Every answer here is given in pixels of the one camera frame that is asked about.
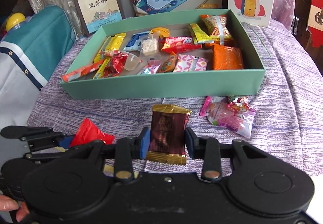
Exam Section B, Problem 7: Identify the jelly cup white lid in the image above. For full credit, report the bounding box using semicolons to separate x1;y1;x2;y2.
124;53;142;71

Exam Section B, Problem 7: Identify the person's left hand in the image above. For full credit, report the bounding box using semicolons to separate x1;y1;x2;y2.
0;194;29;222

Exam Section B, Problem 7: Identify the teal and white cushion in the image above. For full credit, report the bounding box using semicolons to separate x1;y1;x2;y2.
1;5;76;128

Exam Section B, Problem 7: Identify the purple striped tablecloth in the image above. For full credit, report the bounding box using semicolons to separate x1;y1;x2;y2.
27;20;322;176

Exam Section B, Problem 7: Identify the yellow green candy bar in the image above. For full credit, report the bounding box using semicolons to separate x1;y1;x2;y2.
188;23;214;45

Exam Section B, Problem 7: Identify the blue wafer snack packet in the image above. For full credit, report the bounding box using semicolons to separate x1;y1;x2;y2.
123;31;149;52

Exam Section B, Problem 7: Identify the mint green cardboard box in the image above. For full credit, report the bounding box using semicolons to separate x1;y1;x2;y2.
61;9;265;100

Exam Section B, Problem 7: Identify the pink translucent candy bag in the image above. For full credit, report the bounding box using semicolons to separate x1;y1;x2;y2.
199;96;256;138

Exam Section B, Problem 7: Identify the red gift box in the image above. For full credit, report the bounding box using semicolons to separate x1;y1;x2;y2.
307;0;323;48

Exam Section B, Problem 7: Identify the floral candy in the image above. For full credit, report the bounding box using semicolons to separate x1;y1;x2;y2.
227;96;250;112

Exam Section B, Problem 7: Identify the pink patterned white packet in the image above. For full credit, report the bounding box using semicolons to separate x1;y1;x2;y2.
173;54;208;72

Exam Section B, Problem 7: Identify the yellow snack packet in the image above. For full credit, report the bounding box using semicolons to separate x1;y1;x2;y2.
93;58;111;79

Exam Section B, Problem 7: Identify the yellow cap bottle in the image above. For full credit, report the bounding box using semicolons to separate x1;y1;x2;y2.
5;13;26;32

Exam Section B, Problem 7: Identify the rainbow Skittles packet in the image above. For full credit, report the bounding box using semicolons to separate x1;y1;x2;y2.
161;36;202;54

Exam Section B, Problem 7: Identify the orange foil snack packet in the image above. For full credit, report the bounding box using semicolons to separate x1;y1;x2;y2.
212;44;244;70

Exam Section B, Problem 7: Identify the brown pineapple cake box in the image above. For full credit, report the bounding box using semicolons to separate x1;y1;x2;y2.
74;0;125;35

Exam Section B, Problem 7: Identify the clear bag white candy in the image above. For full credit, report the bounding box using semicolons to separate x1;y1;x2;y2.
140;33;162;61

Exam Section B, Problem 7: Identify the pink blue small packet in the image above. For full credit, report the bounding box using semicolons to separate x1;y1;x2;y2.
138;60;162;75

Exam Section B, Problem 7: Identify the dark red gold packet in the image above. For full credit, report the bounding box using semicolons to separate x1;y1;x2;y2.
146;104;191;165

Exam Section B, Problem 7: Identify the red orange long packet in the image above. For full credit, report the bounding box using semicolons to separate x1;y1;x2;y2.
61;59;105;83

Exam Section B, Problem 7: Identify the yellow wavy snack bar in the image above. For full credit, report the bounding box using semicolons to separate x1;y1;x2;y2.
93;32;126;63

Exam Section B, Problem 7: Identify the yellow orange packet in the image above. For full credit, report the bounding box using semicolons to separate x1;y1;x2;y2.
149;27;170;38

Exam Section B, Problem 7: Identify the red cartoon girl packet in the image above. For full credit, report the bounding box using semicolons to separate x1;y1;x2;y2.
70;118;114;147

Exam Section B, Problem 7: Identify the orange striped cracker packet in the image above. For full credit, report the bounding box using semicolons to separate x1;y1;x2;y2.
200;14;234;46

